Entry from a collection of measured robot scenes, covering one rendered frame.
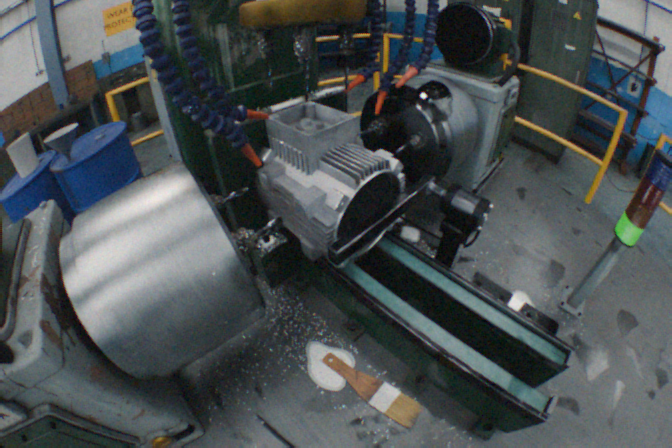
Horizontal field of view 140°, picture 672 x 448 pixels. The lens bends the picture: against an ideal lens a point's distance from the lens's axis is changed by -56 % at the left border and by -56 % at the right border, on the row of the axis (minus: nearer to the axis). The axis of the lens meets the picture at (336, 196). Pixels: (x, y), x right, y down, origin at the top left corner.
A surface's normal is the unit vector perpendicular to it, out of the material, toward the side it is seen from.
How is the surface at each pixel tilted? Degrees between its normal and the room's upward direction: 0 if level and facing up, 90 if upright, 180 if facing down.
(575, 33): 90
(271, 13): 90
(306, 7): 90
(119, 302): 50
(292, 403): 0
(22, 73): 90
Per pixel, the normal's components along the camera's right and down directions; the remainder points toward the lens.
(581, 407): -0.03, -0.79
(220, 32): 0.69, 0.43
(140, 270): 0.45, -0.28
